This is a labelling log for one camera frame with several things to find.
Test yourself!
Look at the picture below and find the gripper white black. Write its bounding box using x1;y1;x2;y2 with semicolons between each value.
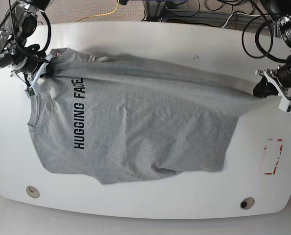
10;52;58;96
253;56;291;101

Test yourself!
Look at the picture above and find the grey t-shirt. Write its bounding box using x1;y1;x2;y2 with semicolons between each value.
28;48;259;185

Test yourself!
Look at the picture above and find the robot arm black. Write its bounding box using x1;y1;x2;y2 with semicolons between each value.
251;0;291;113
0;0;58;97

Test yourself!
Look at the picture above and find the red tape rectangle marking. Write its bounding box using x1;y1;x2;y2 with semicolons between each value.
261;139;284;175

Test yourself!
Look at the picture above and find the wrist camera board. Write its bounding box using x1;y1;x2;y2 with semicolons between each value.
278;98;291;113
25;88;36;98

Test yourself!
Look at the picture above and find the white cable on floor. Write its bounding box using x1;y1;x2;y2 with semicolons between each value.
220;12;273;29

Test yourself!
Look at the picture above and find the yellow cable on floor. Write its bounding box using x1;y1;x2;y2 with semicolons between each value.
76;2;119;23

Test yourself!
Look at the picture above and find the right table cable grommet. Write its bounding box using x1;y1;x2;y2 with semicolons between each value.
240;197;255;210

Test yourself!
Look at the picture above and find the table cable grommet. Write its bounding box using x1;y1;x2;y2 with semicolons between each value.
240;197;255;210
26;186;40;199

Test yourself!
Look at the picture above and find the left table cable grommet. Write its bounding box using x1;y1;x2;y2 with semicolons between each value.
26;186;40;199

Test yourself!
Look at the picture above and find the aluminium frame stand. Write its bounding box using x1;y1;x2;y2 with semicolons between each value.
142;0;166;22

